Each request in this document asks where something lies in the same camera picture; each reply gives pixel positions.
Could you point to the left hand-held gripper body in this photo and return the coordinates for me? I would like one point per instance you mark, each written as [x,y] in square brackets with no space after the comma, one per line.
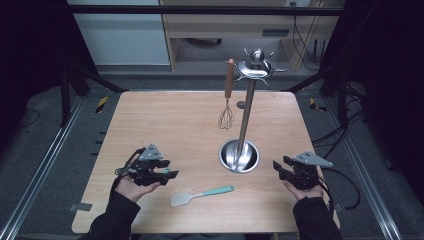
[146,171]

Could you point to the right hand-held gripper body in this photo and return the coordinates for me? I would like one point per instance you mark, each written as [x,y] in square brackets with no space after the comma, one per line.
[305,173]

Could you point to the steel utensil rack stand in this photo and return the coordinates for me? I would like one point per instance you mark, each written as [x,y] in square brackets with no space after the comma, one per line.
[246,113]

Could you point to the person's right hand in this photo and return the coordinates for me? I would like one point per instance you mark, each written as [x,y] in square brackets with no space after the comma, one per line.
[308,194]

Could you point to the person's left hand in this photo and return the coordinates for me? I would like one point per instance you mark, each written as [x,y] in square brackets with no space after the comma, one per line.
[131,190]

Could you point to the yellow black tape strip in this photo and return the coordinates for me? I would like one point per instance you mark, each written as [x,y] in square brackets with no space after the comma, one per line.
[315,105]
[102,104]

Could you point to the small dark round cap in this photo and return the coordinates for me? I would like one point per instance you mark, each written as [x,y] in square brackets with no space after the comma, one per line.
[240,104]

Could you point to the grey tape piece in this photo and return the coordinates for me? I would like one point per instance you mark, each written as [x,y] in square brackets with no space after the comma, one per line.
[81,207]

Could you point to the black metal stand legs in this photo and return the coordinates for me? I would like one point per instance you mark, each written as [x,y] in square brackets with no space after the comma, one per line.
[65,100]
[341,100]

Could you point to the white cabinet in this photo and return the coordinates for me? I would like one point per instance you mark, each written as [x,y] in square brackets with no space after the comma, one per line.
[123,36]

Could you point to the light wooden desk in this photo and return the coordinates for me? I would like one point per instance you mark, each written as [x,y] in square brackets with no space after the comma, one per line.
[233,25]

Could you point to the aluminium floor rail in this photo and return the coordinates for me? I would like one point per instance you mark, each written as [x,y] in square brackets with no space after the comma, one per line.
[366,180]
[36,180]

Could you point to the black horizontal frame bar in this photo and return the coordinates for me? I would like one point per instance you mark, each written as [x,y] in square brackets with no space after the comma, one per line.
[200,10]

